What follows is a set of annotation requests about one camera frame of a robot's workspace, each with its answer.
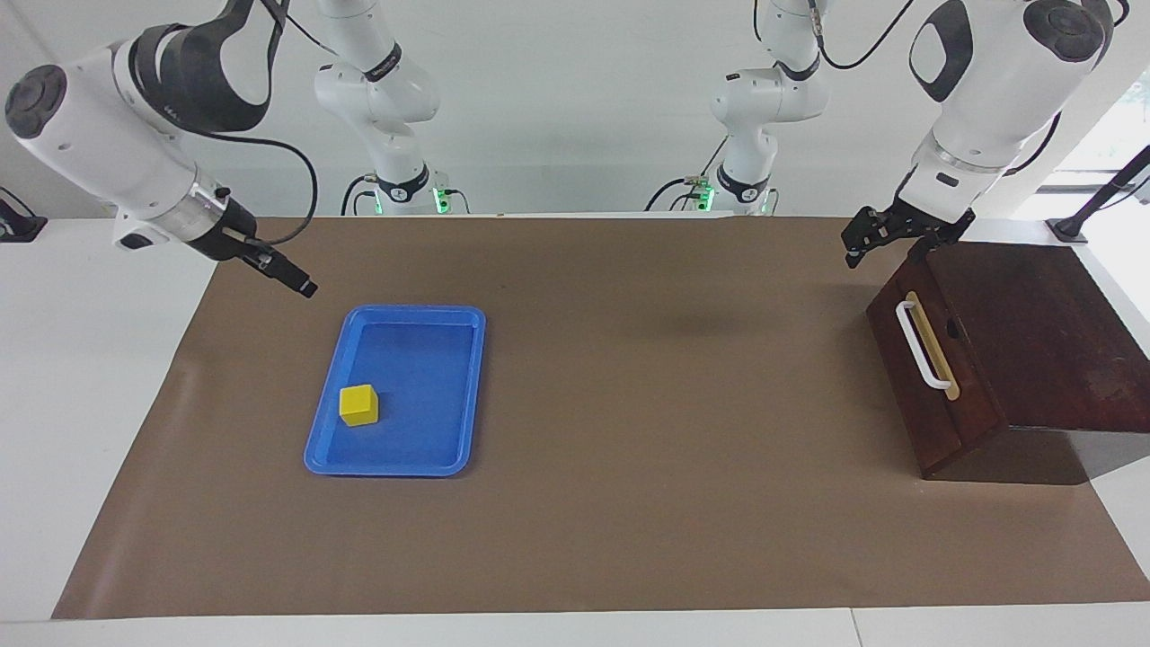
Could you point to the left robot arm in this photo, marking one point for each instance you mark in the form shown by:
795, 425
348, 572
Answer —
997, 81

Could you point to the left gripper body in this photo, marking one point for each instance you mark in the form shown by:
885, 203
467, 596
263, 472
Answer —
934, 226

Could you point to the black stand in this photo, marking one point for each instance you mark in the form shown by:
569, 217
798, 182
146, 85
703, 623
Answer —
18, 223
1101, 193

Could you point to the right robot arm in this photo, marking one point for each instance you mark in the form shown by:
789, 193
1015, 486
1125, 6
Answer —
99, 135

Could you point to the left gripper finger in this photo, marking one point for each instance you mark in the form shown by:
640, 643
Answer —
867, 229
920, 249

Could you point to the blue plastic tray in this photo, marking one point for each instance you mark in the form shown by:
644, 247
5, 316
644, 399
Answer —
422, 422

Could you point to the yellow block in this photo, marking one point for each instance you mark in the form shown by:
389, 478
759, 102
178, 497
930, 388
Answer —
359, 405

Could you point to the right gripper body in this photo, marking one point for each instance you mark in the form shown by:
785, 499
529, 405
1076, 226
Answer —
225, 235

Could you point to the brown wooden cabinet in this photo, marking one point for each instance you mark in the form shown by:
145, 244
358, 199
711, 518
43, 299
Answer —
1051, 332

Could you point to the brown wooden drawer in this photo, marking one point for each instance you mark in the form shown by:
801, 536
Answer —
907, 386

